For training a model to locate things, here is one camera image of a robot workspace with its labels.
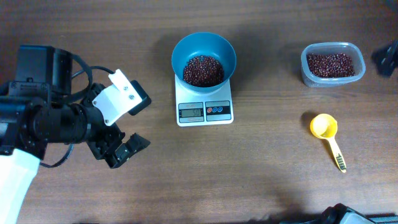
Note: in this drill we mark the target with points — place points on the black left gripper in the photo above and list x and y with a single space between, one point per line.
145 146

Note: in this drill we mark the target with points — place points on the yellow plastic measuring scoop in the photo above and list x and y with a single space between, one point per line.
325 127

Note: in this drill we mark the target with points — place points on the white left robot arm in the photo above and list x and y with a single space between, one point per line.
38 108

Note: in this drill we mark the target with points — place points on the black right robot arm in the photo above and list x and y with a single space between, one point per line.
341 214

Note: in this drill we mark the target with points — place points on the white digital kitchen scale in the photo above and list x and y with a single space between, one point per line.
201 109

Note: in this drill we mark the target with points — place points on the red beans in bowl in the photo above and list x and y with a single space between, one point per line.
203 71

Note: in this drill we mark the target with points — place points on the blue plastic bowl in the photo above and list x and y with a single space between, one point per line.
204 43

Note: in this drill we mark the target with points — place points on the clear plastic food container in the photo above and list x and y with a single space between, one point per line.
327 48

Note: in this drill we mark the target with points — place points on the red adzuki beans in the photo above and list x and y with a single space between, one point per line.
331 66

